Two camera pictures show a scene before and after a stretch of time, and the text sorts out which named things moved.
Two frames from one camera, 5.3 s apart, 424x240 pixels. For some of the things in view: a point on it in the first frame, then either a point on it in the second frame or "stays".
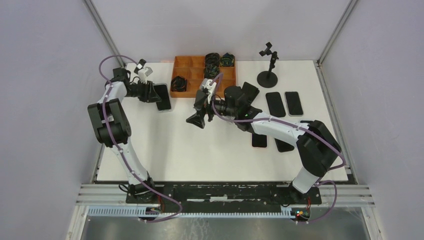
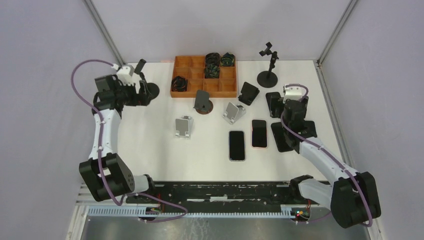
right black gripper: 198,118 → 304,105
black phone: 275,104 stays
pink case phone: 259,141 stays
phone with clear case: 164,105 → 237,147
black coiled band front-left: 179,84 stays
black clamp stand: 268,79 stays
